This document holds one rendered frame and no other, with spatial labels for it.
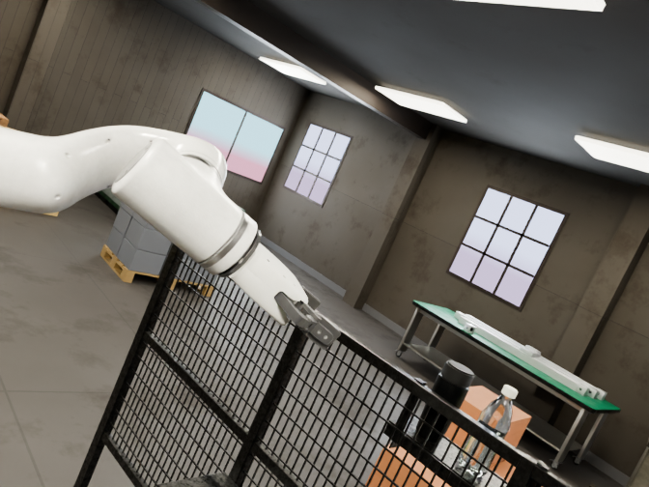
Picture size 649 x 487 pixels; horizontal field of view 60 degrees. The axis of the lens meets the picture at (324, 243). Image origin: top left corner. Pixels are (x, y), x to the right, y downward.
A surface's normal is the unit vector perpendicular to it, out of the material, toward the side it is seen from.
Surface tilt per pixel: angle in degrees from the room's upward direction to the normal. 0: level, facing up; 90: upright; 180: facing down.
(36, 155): 52
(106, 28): 90
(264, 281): 90
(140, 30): 90
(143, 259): 90
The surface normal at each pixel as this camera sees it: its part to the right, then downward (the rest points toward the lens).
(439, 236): -0.68, -0.21
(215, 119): 0.62, 0.37
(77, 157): 0.90, -0.05
